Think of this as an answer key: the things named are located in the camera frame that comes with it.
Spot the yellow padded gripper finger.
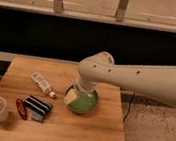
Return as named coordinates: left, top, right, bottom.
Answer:
left=64, top=89, right=77, bottom=104

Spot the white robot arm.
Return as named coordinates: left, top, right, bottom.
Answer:
left=64, top=51, right=176, bottom=107

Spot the green bowl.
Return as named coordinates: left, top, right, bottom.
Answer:
left=64, top=85, right=98, bottom=114

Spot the clear plastic bottle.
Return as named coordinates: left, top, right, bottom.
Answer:
left=31, top=72, right=56, bottom=99

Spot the black cable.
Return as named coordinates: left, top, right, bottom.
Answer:
left=122, top=94, right=136, bottom=124

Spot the metal window post right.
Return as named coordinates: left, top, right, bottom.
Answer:
left=115, top=0, right=130, bottom=22

